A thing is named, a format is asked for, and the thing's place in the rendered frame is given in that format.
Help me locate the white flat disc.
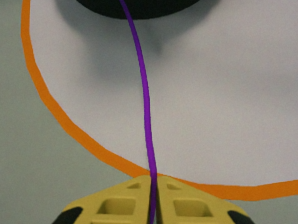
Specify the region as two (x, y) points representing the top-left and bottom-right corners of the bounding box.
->
(29, 0), (298, 187)

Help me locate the purple wire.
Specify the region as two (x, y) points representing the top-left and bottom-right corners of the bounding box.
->
(119, 0), (157, 224)

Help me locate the orange painted ring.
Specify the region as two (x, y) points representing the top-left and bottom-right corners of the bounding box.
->
(20, 0), (298, 201)

